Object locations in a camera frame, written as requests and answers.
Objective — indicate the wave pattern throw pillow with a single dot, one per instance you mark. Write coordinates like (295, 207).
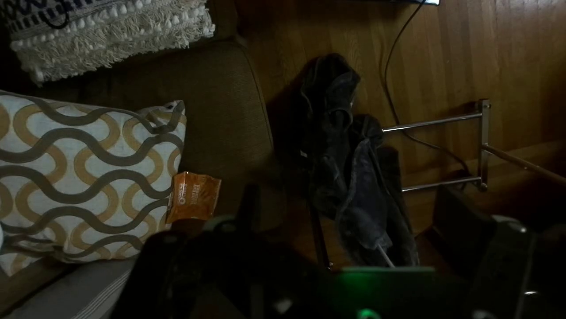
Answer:
(81, 178)

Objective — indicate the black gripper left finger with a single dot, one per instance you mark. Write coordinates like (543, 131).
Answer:
(195, 272)

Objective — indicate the brown fabric sofa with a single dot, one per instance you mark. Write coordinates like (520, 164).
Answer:
(223, 108)

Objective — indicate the dark grey hanging robe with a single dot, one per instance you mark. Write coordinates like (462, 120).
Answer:
(347, 171)

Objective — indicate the chrome metal garment rack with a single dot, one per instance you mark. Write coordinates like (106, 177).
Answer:
(435, 124)

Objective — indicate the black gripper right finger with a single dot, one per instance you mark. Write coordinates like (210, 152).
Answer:
(513, 272)

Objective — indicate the orange snack packet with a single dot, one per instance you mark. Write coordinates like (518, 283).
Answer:
(193, 198)

